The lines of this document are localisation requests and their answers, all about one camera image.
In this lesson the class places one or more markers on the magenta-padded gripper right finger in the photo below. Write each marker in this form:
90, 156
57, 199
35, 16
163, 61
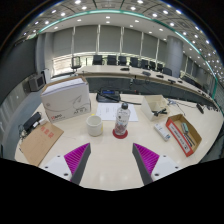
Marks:
147, 159

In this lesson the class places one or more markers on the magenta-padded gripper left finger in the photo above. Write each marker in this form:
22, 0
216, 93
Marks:
76, 159

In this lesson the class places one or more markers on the clear plastic water bottle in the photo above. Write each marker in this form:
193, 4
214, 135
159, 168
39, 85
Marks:
122, 120

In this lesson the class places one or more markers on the flat round red coaster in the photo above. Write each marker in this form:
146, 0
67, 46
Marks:
120, 136

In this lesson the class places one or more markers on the white cup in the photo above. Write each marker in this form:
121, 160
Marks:
94, 126

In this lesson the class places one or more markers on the flat brown cardboard envelope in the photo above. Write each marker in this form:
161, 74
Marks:
40, 143

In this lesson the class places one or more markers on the grey board eraser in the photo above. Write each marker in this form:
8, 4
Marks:
185, 128

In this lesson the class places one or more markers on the beige open organizer box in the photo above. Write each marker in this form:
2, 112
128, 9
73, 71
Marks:
148, 105

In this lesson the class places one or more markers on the open cardboard box red label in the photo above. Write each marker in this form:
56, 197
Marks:
195, 133

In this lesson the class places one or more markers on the white printed paper sheet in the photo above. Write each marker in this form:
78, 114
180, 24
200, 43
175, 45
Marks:
106, 111

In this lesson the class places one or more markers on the white copy paper carton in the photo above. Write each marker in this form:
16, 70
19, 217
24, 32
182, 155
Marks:
66, 101

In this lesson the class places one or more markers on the black power adapter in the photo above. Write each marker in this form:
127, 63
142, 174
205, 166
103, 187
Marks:
31, 121

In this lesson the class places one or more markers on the black conference microphone unit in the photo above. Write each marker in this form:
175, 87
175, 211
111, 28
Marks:
108, 96

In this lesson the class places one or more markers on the grey boxy monitor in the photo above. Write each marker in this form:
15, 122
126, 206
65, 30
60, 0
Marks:
36, 82

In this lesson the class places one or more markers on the long curved conference desk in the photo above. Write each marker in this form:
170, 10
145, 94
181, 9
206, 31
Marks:
110, 70

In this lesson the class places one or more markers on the row of black office chairs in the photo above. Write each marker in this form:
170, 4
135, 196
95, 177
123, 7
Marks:
111, 60

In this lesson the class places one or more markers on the ceiling lights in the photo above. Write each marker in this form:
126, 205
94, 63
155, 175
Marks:
78, 2

